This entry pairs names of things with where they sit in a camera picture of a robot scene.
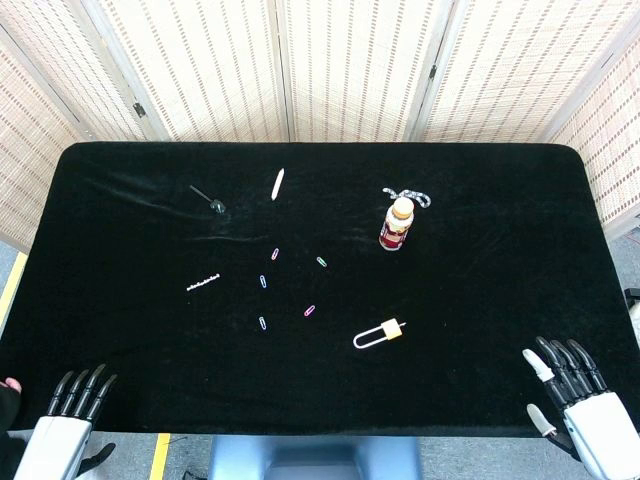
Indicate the purple paper clip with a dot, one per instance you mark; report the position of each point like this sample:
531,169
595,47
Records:
275,253

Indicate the black and pink object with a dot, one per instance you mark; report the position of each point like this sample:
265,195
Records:
9,400

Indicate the pink paper clip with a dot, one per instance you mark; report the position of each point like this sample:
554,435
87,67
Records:
309,310

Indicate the brass long-shackle padlock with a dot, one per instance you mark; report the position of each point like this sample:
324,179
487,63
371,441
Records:
392,330

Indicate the metal screen hinge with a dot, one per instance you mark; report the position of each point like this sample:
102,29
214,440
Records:
139,110
432,71

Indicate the red labelled drink bottle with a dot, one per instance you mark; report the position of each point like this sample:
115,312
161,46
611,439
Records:
396,225

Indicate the small metal spoon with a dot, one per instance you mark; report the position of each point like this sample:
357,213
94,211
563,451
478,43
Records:
216,205

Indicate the green paper clip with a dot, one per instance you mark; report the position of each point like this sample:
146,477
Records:
321,261

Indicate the black velvet tablecloth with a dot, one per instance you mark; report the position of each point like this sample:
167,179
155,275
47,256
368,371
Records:
450,300

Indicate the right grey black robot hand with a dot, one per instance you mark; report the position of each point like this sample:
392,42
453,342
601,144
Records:
600,425

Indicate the woven folding screen panel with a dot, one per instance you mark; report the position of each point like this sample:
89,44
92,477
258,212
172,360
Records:
210,70
355,70
30,165
65,60
610,150
510,75

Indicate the white stick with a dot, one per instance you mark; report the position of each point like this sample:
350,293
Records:
277,184

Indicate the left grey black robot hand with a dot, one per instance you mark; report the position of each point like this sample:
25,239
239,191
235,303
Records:
55,445

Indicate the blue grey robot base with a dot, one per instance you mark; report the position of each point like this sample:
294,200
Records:
315,457

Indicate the blue paper clip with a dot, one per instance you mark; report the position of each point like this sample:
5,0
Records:
262,322
262,280

